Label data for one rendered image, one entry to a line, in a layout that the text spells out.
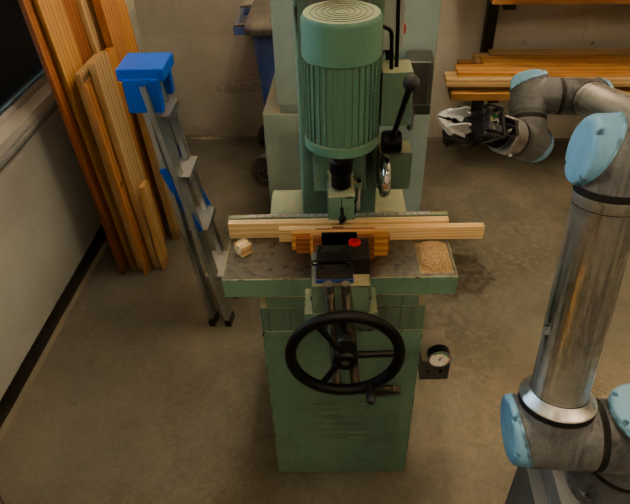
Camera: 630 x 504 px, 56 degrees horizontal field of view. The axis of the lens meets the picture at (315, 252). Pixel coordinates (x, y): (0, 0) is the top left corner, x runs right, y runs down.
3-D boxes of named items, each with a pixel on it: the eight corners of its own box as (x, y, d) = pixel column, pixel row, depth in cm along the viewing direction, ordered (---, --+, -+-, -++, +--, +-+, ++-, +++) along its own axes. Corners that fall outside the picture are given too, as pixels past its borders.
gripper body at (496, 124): (487, 100, 129) (518, 112, 137) (455, 111, 136) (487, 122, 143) (489, 134, 128) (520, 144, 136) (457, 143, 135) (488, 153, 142)
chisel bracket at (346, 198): (328, 225, 153) (327, 197, 148) (327, 195, 164) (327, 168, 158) (356, 224, 153) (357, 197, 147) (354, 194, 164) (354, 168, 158)
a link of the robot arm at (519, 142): (495, 124, 147) (497, 162, 146) (483, 120, 144) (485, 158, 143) (527, 114, 140) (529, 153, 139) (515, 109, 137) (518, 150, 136)
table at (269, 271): (218, 324, 146) (215, 306, 142) (232, 247, 170) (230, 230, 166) (464, 320, 145) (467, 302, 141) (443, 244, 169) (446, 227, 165)
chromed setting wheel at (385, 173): (379, 206, 163) (381, 167, 156) (376, 182, 173) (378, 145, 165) (390, 206, 163) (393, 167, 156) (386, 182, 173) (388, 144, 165)
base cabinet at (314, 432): (276, 473, 206) (259, 333, 161) (284, 348, 251) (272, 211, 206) (405, 472, 205) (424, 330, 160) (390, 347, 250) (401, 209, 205)
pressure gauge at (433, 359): (426, 372, 162) (429, 352, 157) (424, 361, 165) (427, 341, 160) (449, 371, 162) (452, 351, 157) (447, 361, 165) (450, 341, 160)
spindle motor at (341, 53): (304, 162, 137) (298, 25, 117) (305, 127, 151) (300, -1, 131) (380, 160, 137) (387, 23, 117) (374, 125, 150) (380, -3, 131)
